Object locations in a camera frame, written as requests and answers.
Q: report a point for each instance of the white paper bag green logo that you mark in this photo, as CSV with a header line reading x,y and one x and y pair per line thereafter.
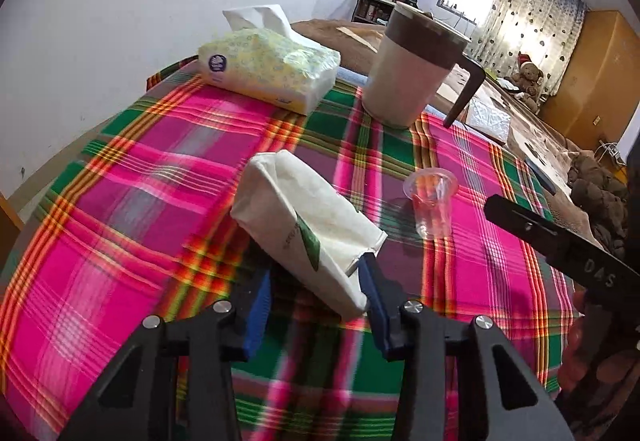
x,y
298,218

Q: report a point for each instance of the orange wooden wardrobe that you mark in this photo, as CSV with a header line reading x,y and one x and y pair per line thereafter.
x,y
599,91

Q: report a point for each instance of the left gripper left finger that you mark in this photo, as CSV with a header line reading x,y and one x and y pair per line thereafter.
x,y
172,380

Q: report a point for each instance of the brown steel lidded mug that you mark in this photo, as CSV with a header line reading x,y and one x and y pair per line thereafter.
x,y
415,56

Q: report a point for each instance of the dark blue glasses case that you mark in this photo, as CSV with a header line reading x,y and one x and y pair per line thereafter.
x,y
542,178

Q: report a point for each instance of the person's right hand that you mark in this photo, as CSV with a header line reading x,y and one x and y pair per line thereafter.
x,y
599,374

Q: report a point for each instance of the patterned window curtain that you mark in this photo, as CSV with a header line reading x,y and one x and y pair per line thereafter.
x,y
545,30

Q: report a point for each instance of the pink green plaid tablecloth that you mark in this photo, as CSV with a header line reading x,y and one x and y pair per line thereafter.
x,y
139,223

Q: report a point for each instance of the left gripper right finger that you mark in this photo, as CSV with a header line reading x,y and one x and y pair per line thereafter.
x,y
499,397

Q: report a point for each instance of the white orange tissue box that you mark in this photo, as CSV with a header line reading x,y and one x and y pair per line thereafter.
x,y
486,118

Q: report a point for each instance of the yellow patterned tissue pack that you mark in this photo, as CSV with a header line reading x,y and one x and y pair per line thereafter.
x,y
264,58

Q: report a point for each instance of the brown teddy bear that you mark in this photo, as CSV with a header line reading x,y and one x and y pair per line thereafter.
x,y
527,79

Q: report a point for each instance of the clear plastic cup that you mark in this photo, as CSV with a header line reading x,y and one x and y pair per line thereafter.
x,y
430,191

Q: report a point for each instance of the dark brown crumpled blanket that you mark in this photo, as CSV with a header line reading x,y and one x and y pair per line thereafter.
x,y
604,198

